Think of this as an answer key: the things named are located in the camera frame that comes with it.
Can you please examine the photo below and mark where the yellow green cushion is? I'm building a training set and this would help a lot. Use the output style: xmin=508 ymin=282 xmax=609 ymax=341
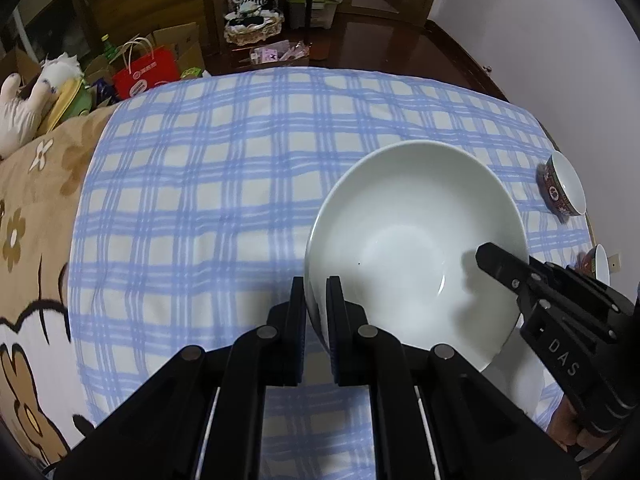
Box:
xmin=47 ymin=77 xmax=96 ymax=133

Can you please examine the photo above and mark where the red patterned bowl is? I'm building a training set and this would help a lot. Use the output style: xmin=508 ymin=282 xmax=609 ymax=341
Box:
xmin=575 ymin=244 xmax=611 ymax=286
xmin=536 ymin=151 xmax=587 ymax=218

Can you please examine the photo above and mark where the cardboard box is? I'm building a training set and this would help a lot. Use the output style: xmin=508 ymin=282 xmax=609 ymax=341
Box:
xmin=152 ymin=22 xmax=206 ymax=73
xmin=0 ymin=47 xmax=42 ymax=92

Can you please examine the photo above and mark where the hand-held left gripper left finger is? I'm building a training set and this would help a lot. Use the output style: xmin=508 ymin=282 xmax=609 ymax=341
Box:
xmin=52 ymin=276 xmax=308 ymax=480

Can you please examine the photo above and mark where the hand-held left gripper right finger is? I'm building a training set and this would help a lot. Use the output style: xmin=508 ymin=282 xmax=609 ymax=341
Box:
xmin=325 ymin=275 xmax=583 ymax=480

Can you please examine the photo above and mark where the person's right hand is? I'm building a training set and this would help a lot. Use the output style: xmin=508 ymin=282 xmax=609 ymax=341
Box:
xmin=547 ymin=394 xmax=587 ymax=454

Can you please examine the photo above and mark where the brown floral blanket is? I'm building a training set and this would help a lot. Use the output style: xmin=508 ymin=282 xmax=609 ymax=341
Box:
xmin=0 ymin=105 xmax=121 ymax=466

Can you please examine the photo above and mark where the wooden display cabinet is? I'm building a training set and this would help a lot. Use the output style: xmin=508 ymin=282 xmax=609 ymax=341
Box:
xmin=0 ymin=0 xmax=231 ymax=68

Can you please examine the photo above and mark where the red paper bag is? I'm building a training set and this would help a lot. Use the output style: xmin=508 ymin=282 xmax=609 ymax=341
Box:
xmin=112 ymin=37 xmax=181 ymax=102

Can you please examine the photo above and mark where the white plush toy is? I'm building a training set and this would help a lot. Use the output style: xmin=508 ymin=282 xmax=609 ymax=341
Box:
xmin=0 ymin=54 xmax=83 ymax=158

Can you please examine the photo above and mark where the woven basket with socks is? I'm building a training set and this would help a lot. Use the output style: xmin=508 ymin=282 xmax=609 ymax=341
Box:
xmin=224 ymin=0 xmax=286 ymax=44

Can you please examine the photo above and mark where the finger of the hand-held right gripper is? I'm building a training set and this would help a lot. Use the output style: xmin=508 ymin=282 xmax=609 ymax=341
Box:
xmin=475 ymin=242 xmax=547 ymax=312

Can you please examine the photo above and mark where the large white bowl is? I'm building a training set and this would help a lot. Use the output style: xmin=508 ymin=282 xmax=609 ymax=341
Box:
xmin=303 ymin=141 xmax=528 ymax=373

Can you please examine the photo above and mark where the blue plaid cloth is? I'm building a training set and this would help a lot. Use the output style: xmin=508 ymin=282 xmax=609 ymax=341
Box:
xmin=67 ymin=66 xmax=601 ymax=480

